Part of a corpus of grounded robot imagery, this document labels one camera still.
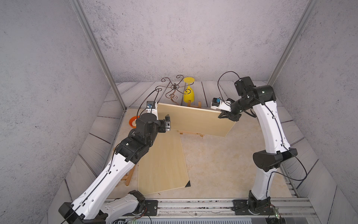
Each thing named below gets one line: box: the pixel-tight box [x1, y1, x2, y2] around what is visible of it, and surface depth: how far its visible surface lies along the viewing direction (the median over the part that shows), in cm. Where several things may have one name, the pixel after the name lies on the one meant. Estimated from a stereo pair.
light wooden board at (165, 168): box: [137, 130, 190, 196], surface depth 88 cm
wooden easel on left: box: [120, 164, 136, 187], surface depth 82 cm
